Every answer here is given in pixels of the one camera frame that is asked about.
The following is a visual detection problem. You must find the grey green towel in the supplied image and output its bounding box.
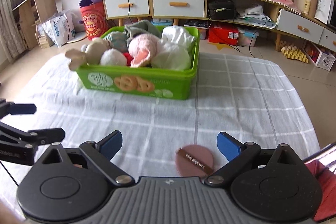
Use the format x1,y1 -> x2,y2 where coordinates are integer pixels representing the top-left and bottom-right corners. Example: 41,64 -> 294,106
124,20 -> 161,44

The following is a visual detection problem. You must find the white cloth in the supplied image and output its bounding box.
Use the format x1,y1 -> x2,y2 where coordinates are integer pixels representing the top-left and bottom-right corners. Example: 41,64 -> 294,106
161,26 -> 196,52
150,41 -> 191,71

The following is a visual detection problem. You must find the brown round powder puff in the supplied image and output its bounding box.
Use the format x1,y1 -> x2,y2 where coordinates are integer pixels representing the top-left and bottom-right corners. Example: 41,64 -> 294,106
175,144 -> 214,178

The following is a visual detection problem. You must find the grey checked table cloth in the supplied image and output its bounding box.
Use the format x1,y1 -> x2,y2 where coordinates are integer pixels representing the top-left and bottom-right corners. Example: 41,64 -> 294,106
0,52 -> 321,214

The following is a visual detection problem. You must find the green plastic bin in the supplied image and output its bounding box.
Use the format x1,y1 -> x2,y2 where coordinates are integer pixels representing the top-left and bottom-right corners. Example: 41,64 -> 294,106
76,27 -> 199,100

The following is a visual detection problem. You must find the white paper shopping bag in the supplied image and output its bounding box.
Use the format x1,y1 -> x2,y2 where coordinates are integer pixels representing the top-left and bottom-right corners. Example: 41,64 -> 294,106
42,10 -> 76,48

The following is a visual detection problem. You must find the white and red santa plush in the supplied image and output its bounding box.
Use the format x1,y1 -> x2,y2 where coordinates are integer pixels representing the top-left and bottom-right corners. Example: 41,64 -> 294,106
100,48 -> 133,67

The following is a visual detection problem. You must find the beige bunny plush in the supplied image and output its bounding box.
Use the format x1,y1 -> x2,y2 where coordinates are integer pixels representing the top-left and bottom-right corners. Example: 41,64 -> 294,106
65,38 -> 111,71

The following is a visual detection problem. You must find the pink fluffy plush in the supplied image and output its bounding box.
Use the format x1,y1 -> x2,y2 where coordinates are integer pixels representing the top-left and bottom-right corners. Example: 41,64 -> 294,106
128,34 -> 160,68

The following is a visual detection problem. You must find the blue patterned fabric doll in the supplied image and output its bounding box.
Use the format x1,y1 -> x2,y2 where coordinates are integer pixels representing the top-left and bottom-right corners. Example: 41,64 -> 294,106
103,31 -> 128,53

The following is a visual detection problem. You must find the yellow egg tray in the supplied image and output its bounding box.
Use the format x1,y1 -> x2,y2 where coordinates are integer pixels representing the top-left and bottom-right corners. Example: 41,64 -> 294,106
280,41 -> 309,64

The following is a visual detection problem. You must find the red shoe box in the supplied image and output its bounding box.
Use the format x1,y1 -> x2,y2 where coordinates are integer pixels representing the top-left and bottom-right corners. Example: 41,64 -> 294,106
209,22 -> 239,46

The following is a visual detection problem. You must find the clear storage box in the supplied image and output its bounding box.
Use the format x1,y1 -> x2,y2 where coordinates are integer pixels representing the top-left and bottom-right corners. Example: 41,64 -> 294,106
184,19 -> 211,40

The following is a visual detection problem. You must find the red cartoon barrel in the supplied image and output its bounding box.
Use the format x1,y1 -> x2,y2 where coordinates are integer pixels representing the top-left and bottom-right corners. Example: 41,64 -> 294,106
80,2 -> 108,41

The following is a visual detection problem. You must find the white toy box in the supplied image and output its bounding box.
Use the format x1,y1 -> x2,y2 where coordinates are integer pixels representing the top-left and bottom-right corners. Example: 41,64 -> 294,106
303,40 -> 335,71

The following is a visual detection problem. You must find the white cloth in bin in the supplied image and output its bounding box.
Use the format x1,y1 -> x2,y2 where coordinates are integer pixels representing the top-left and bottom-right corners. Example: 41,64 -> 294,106
161,26 -> 196,52

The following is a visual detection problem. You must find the black bag in cabinet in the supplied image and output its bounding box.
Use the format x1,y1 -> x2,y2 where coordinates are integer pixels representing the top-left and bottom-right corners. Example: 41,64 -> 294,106
207,0 -> 237,20

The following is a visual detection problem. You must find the blue lid storage box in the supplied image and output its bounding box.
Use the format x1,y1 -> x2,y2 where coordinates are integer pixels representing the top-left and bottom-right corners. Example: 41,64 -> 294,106
151,18 -> 173,27

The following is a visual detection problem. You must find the wooden white tv cabinet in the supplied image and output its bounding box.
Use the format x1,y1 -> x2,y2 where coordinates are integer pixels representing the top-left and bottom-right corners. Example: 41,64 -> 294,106
151,0 -> 335,51

